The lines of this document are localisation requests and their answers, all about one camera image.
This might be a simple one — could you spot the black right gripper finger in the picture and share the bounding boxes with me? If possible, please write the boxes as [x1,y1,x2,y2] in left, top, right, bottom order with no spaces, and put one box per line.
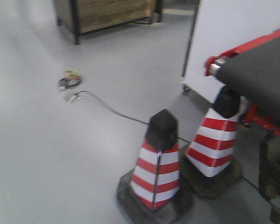
[259,156,280,201]

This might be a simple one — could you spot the brake pad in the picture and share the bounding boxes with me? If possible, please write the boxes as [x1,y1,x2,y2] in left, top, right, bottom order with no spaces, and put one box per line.
[259,129,280,201]

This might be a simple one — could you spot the red framed conveyor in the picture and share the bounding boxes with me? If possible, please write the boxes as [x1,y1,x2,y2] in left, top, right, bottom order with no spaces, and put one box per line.
[205,29,280,136]

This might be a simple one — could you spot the right striped traffic cone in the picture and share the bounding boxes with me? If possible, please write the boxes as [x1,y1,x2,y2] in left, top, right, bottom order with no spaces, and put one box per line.
[180,86,242,200]

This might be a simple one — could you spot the striped traffic cone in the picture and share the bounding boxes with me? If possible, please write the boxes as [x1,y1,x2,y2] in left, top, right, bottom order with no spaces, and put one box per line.
[180,86,242,200]
[116,109,193,224]

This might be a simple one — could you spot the left striped traffic cone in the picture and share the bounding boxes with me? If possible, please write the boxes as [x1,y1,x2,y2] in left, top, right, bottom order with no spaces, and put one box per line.
[116,109,193,224]

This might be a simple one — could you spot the white rolling panel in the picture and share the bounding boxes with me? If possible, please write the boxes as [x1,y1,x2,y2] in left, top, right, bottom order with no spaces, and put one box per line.
[182,0,280,102]

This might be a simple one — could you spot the wooden cabinet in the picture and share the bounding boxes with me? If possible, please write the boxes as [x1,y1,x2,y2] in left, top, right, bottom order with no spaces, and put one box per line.
[52,0,163,45]

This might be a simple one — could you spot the black floor cable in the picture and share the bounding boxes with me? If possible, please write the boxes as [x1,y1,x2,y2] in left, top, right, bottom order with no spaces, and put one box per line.
[66,90,259,189]

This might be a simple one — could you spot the floor cable junction clutter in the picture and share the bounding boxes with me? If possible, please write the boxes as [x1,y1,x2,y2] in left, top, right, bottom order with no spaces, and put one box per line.
[58,68,83,91]

